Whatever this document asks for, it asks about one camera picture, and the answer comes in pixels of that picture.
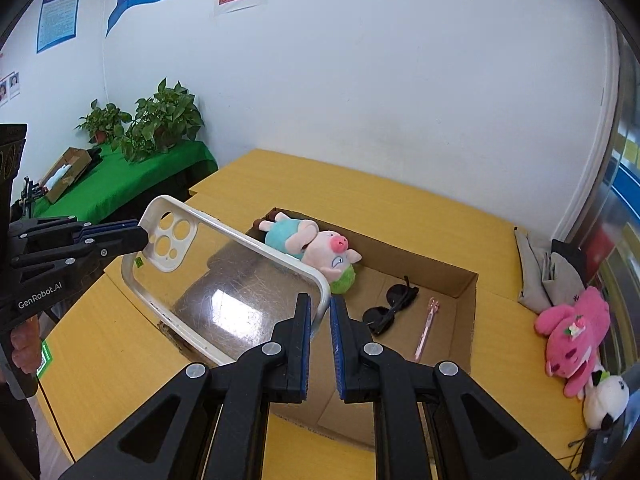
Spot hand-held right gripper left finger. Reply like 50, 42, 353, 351
57, 292, 313, 480

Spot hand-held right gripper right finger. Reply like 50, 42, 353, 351
329, 295, 576, 480

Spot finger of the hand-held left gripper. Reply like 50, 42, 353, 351
9, 228, 152, 281
7, 216, 144, 242

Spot large brown cardboard box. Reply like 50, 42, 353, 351
157, 206, 479, 453

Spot clear phone case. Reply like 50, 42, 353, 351
120, 195, 332, 367

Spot person's left hand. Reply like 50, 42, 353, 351
10, 317, 43, 376

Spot green tablecloth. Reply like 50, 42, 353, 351
27, 140, 220, 221

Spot small flat cardboard box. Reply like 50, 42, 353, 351
37, 147, 93, 205

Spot black sunglasses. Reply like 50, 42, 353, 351
362, 275, 420, 337

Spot black stand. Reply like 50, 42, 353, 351
20, 175, 47, 218

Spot pink pen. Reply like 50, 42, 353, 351
415, 297, 441, 361

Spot pig plush toy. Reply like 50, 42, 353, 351
251, 211, 363, 295

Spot small potted plant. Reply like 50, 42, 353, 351
75, 100, 132, 145

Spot dark patterned object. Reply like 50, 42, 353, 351
0, 124, 28, 221

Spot large potted plant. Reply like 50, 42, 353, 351
114, 77, 205, 163

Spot pink plush toy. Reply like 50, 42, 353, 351
535, 286, 612, 398

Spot grey and black cloth pouch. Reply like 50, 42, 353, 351
542, 239, 588, 313

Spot white plush toy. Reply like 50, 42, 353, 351
582, 367, 631, 431

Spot striped glass partition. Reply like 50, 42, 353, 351
550, 25, 640, 411

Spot wall photo sheets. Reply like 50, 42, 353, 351
0, 52, 23, 106

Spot blue wall poster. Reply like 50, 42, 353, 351
36, 0, 82, 54

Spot black device with cable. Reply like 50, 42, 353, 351
570, 420, 631, 476

